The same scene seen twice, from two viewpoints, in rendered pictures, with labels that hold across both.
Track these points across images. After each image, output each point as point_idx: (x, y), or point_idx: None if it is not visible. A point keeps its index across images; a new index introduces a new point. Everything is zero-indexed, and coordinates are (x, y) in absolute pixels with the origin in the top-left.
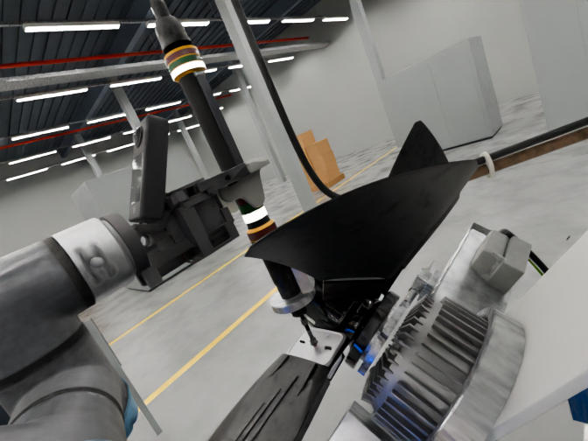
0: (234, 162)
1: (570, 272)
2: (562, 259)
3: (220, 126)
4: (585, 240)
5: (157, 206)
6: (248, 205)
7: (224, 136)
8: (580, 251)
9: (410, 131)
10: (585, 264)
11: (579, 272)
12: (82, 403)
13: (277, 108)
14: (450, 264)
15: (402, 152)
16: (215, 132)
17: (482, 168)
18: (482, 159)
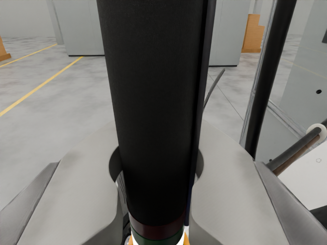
0: (190, 140)
1: (304, 194)
2: (279, 177)
3: (214, 13)
4: (299, 170)
5: None
6: (179, 231)
7: (208, 60)
8: (301, 178)
9: (220, 77)
10: (320, 193)
11: (318, 198)
12: None
13: (286, 25)
14: (195, 173)
15: (210, 94)
16: (193, 32)
17: (317, 137)
18: (320, 131)
